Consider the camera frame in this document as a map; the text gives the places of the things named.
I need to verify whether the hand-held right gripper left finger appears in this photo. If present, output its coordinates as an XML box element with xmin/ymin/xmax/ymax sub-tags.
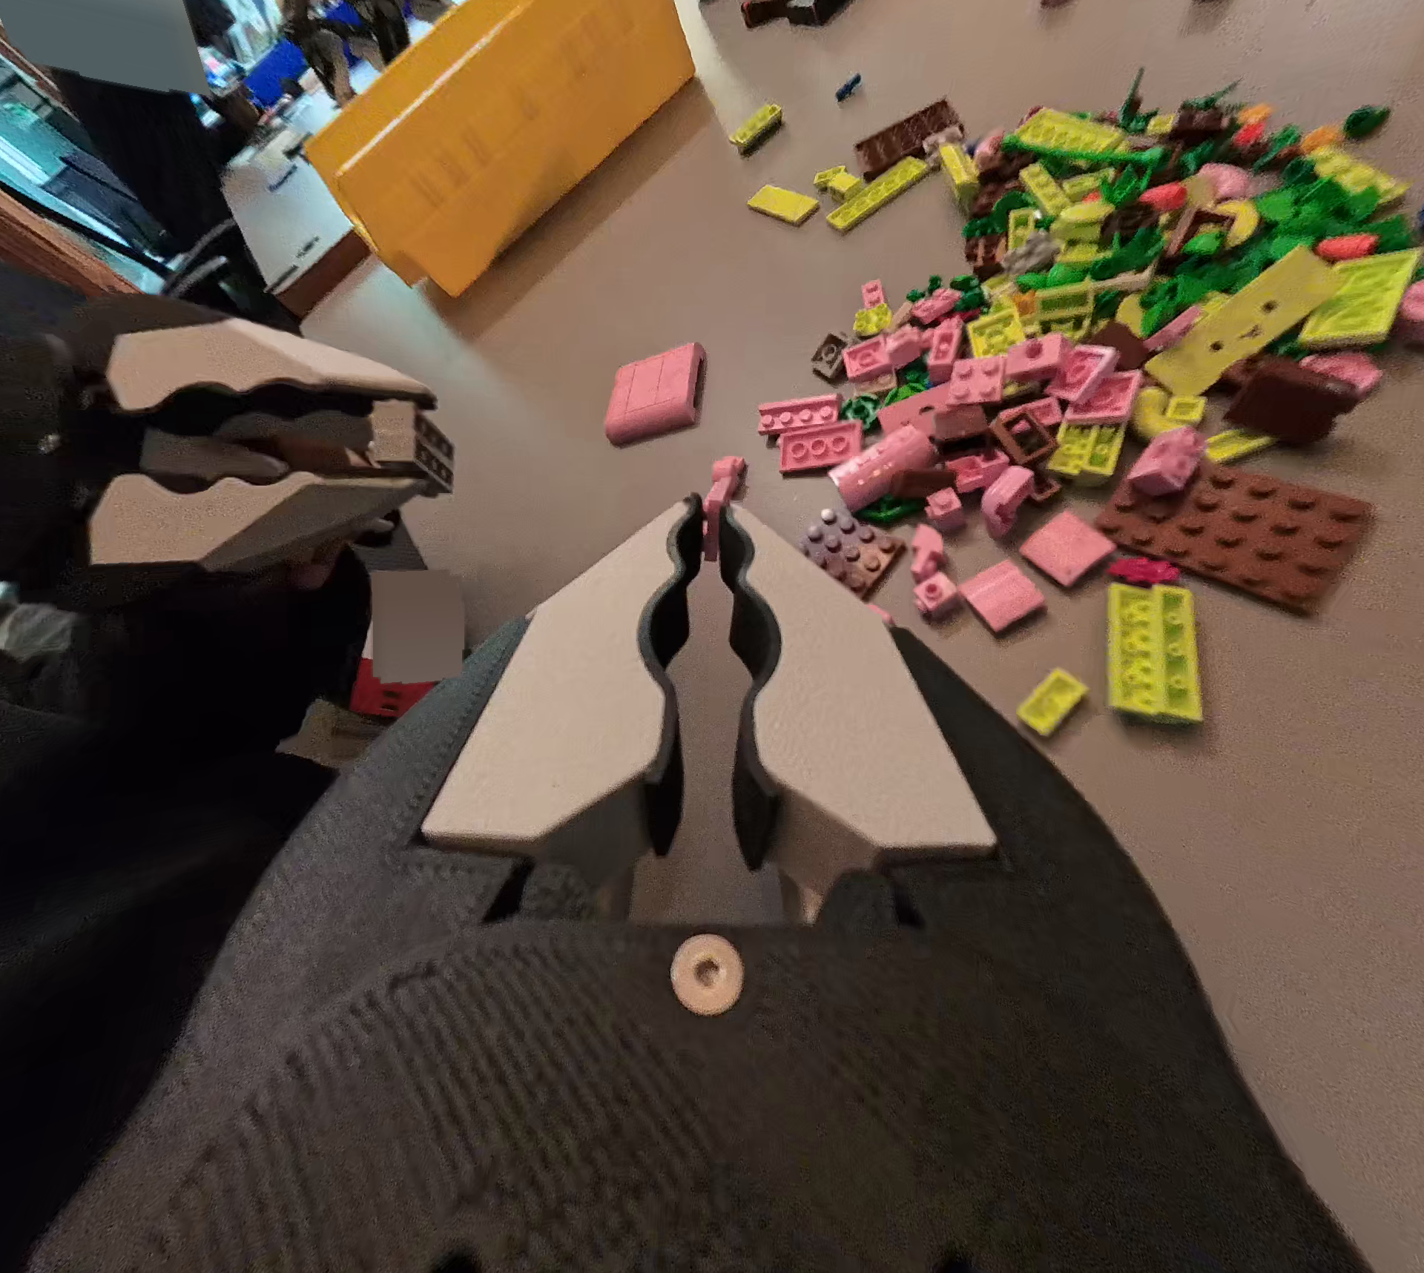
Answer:
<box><xmin>423</xmin><ymin>500</ymin><xmax>707</xmax><ymax>912</ymax></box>

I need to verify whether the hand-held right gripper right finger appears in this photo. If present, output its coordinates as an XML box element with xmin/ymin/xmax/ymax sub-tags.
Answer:
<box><xmin>723</xmin><ymin>503</ymin><xmax>997</xmax><ymax>921</ymax></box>

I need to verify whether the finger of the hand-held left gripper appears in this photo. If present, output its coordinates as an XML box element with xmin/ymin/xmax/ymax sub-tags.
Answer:
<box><xmin>90</xmin><ymin>471</ymin><xmax>437</xmax><ymax>574</ymax></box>
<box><xmin>112</xmin><ymin>319</ymin><xmax>437</xmax><ymax>412</ymax></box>

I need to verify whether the thin pink brick piece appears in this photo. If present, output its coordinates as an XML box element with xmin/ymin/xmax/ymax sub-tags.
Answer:
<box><xmin>702</xmin><ymin>455</ymin><xmax>751</xmax><ymax>562</ymax></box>

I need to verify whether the pink rounded tile block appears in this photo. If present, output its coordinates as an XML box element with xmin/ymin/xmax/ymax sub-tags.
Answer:
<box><xmin>604</xmin><ymin>341</ymin><xmax>710</xmax><ymax>446</ymax></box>

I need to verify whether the pile of mixed toy bricks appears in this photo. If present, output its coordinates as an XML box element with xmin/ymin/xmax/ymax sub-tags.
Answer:
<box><xmin>810</xmin><ymin>71</ymin><xmax>1424</xmax><ymax>740</ymax></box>

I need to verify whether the red box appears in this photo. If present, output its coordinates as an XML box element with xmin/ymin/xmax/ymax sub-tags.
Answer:
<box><xmin>351</xmin><ymin>675</ymin><xmax>441</xmax><ymax>721</ymax></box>

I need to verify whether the brown square studded plate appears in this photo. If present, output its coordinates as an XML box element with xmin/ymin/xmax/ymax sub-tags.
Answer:
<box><xmin>797</xmin><ymin>506</ymin><xmax>907</xmax><ymax>598</ymax></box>

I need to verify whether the long pink curved brick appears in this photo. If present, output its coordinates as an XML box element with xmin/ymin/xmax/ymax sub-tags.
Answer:
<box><xmin>828</xmin><ymin>424</ymin><xmax>944</xmax><ymax>509</ymax></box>

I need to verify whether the wide pink plate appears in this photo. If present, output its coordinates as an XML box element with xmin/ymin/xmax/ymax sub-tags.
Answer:
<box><xmin>778</xmin><ymin>421</ymin><xmax>867</xmax><ymax>474</ymax></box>

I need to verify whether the narrow pink plate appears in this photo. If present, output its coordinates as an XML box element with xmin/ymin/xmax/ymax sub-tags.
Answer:
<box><xmin>757</xmin><ymin>393</ymin><xmax>845</xmax><ymax>436</ymax></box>

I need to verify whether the person's black jacket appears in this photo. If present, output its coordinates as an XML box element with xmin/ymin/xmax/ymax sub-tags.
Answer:
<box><xmin>0</xmin><ymin>560</ymin><xmax>380</xmax><ymax>1130</ymax></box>

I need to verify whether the yellow plastic bin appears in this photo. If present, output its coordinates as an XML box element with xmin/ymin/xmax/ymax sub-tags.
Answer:
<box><xmin>306</xmin><ymin>0</ymin><xmax>698</xmax><ymax>298</ymax></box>

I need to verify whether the dark tool stand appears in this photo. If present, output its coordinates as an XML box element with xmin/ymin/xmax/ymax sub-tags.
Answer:
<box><xmin>278</xmin><ymin>0</ymin><xmax>416</xmax><ymax>108</ymax></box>

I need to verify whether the large brown studded plate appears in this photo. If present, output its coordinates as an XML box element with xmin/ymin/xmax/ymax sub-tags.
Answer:
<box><xmin>1095</xmin><ymin>458</ymin><xmax>1376</xmax><ymax>615</ymax></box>

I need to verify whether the long lime plate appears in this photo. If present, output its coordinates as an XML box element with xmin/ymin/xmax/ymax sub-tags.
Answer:
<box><xmin>825</xmin><ymin>155</ymin><xmax>932</xmax><ymax>234</ymax></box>

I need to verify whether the brown rectangular plate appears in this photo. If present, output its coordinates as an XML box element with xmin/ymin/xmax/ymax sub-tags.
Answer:
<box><xmin>853</xmin><ymin>98</ymin><xmax>966</xmax><ymax>175</ymax></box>

